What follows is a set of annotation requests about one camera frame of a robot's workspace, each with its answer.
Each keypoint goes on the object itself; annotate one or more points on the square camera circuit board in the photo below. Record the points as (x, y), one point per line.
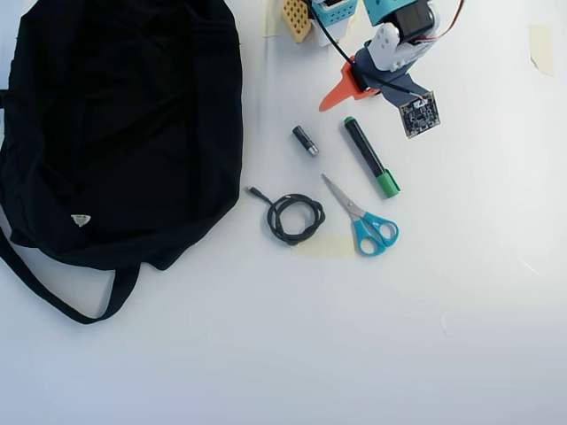
(420, 116)

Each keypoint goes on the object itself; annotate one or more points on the blue-grey gripper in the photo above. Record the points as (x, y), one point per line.
(343, 90)

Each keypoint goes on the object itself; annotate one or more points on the black fabric bag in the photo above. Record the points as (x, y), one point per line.
(111, 133)

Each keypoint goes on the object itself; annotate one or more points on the yellow perforated block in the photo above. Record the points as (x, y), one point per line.
(296, 20)

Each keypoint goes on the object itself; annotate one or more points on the wide beige masking tape strip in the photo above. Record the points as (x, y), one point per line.
(323, 246)

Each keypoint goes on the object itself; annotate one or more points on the white and teal robot arm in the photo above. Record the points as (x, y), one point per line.
(385, 44)

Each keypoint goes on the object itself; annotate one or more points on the black marker with green cap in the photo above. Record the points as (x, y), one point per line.
(367, 152)

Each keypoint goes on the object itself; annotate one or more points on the torn beige masking tape piece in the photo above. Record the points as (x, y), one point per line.
(542, 48)

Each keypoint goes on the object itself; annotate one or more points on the narrow beige masking tape strip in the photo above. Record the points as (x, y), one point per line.
(269, 20)

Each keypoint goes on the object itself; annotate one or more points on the black cylindrical battery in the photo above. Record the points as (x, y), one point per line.
(305, 141)

